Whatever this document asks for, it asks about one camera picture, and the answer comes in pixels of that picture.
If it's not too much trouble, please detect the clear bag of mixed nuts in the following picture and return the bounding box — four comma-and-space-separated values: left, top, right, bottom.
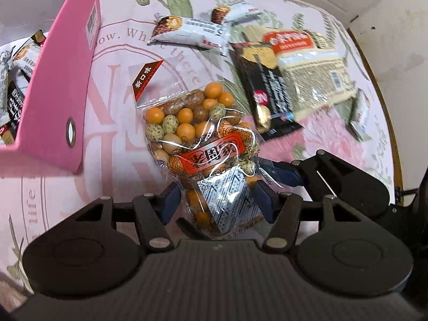
129, 59, 265, 241

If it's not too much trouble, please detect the beige cracker packet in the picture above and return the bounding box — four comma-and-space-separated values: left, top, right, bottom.
263, 30, 357, 121

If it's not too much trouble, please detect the pink cardboard box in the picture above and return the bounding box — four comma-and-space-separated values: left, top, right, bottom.
0, 0, 102, 175

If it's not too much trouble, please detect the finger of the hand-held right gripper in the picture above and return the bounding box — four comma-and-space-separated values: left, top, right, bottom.
257, 150, 350, 201

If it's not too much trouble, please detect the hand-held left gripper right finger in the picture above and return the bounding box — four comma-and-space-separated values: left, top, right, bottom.
252, 181, 366, 251

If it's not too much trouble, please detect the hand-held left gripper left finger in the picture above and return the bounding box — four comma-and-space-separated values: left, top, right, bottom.
72, 182, 183, 251

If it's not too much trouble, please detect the white snack bar packet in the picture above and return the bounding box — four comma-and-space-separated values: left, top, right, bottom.
0, 48, 16, 85
147, 15, 232, 56
12, 38, 44, 85
349, 89, 374, 142
210, 0, 263, 25

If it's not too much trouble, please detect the floral bedsheet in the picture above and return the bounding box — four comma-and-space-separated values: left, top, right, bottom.
0, 0, 403, 295

